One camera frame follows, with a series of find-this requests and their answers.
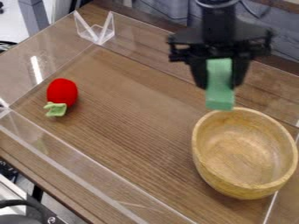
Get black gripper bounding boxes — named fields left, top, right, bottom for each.
left=167, top=5, right=274, bottom=89

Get green stick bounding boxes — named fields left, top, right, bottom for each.
left=206, top=59, right=235, bottom=110

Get light wooden bowl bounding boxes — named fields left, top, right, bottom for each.
left=191, top=108, right=299, bottom=200

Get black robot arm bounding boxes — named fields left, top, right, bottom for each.
left=167, top=0, right=274, bottom=89

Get red plush strawberry toy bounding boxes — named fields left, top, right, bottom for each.
left=43, top=78, right=79, bottom=117

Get clear acrylic tray enclosure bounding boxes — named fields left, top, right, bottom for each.
left=0, top=16, right=299, bottom=224

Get black clamp with cable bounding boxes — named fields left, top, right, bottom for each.
left=0, top=198, right=70, bottom=224

